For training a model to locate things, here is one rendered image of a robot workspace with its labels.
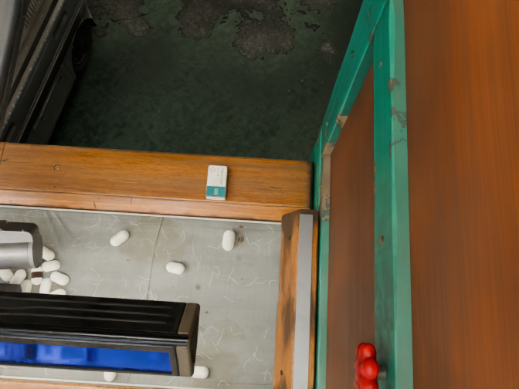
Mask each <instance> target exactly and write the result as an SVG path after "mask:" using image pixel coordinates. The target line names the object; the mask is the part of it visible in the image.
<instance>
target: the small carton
mask: <svg viewBox="0 0 519 389"><path fill-rule="evenodd" d="M227 176H228V167H227V166H216V165H209V169H208V177H207V185H206V194H205V196H206V198H207V199H214V200H225V199H226V186H227Z"/></svg>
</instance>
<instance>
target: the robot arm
mask: <svg viewBox="0 0 519 389"><path fill-rule="evenodd" d="M30 2H31V0H0V139H1V135H2V128H3V124H4V120H5V114H6V110H7V106H8V99H9V95H10V91H11V87H12V80H13V76H14V72H15V65H16V61H17V58H18V54H19V47H20V42H21V39H22V32H23V28H24V24H25V18H26V14H27V11H28V7H29V3H30ZM42 254H43V244H42V236H41V235H40V233H39V227H38V225H37V224H35V223H29V222H7V221H6V220H0V269H38V268H39V267H40V265H41V262H42ZM0 291H11V292H21V291H22V287H21V285H20V284H10V283H0Z"/></svg>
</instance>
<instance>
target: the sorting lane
mask: <svg viewBox="0 0 519 389"><path fill-rule="evenodd" d="M0 220H6V221H7V222H29V223H35V224H37V225H38V227H39V233H40V235H41V236H42V244H43V246H45V247H47V248H48V249H50V250H51V251H53V252H54V254H55V257H54V259H53V260H57V261H59V262H60V267H59V268H58V269H57V270H53V271H48V272H45V271H43V279H42V280H44V279H45V278H50V276H51V274H52V273H53V272H55V271H57V272H61V273H62V274H65V275H67V276H68V277H69V279H70V280H69V282H68V283H67V284H66V285H64V286H62V285H60V284H59V283H57V282H53V281H52V282H53V284H52V288H51V291H50V293H52V292H53V291H55V290H57V289H64V290H65V292H66V295H73V296H96V297H109V298H121V299H146V300H158V301H170V302H183V303H198V304H199V305H200V314H199V323H198V342H197V349H196V357H195V366H201V367H207V368H208V369H209V375H208V376H207V378H204V379H201V378H192V377H181V376H178V377H174V376H161V375H149V374H125V373H116V377H115V379H114V380H113V381H106V380H105V379H104V372H100V371H88V370H64V369H52V368H39V367H16V366H3V365H0V377H4V378H17V379H30V380H42V381H65V382H78V383H91V384H114V385H127V386H139V387H163V388H175V389H273V372H274V357H275V342H276V318H277V305H278V298H279V279H280V242H281V223H280V222H256V221H243V220H231V219H218V218H194V217H181V216H170V215H146V214H133V213H120V212H108V211H84V210H71V209H58V208H34V207H22V206H9V205H0ZM121 230H126V231H127V232H128V233H129V238H128V239H127V240H126V241H124V242H122V243H121V244H120V245H119V246H113V245H111V244H110V239H111V237H112V236H114V235H116V234H117V233H118V232H119V231H121ZM227 230H232V231H234V232H235V235H236V237H235V242H234V247H233V248H232V249H231V250H229V251H226V250H225V249H224V248H223V247H222V240H223V235H224V233H225V231H227ZM53 260H50V261H53ZM170 262H176V263H180V264H182V265H183V266H184V267H185V271H184V272H183V273H182V274H180V275H179V274H175V273H172V272H169V271H168V270H167V269H166V265H167V264H168V263H170Z"/></svg>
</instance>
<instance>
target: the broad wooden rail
mask: <svg viewBox="0 0 519 389"><path fill-rule="evenodd" d="M209 165H216V166H227V167H228V176H227V186H226V199H225V200H214V199H207V198H206V196H205V194H206V185H207V177H208V169H209ZM313 193H314V163H313V162H312V161H294V160H281V159H269V158H256V157H232V156H219V155H207V154H183V153H170V152H157V151H133V150H120V149H107V148H95V147H71V146H58V145H45V144H20V143H8V142H0V205H9V206H22V207H34V208H58V209H71V210H84V211H108V212H120V213H133V214H146V215H170V216H181V217H194V218H218V219H231V220H243V221H256V222H280V223H281V219H282V216H283V215H285V214H287V213H290V212H292V211H296V210H298V209H308V210H313Z"/></svg>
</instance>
